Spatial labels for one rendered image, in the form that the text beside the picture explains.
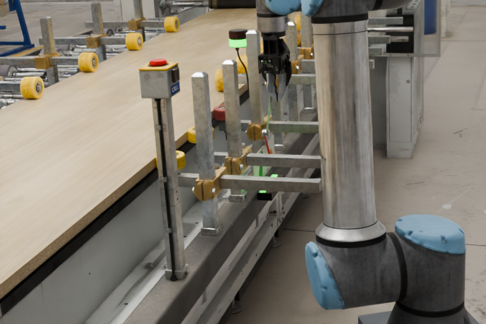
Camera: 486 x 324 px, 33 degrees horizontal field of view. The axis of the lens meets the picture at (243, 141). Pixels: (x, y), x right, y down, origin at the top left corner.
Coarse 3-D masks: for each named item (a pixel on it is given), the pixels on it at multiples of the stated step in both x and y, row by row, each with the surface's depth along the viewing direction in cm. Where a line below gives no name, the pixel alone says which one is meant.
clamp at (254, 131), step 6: (264, 120) 265; (270, 120) 270; (252, 126) 260; (258, 126) 260; (264, 126) 262; (246, 132) 262; (252, 132) 260; (258, 132) 260; (252, 138) 261; (258, 138) 260; (264, 138) 263
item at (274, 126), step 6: (246, 120) 270; (222, 126) 270; (246, 126) 268; (270, 126) 266; (276, 126) 265; (282, 126) 264; (288, 126) 264; (294, 126) 263; (300, 126) 263; (306, 126) 262; (312, 126) 262; (318, 126) 261; (294, 132) 264; (300, 132) 263; (306, 132) 263; (312, 132) 262; (318, 132) 262
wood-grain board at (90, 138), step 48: (144, 48) 387; (192, 48) 379; (240, 48) 372; (48, 96) 303; (96, 96) 298; (0, 144) 246; (48, 144) 243; (96, 144) 240; (144, 144) 237; (0, 192) 204; (48, 192) 202; (96, 192) 200; (0, 240) 175; (48, 240) 174; (0, 288) 155
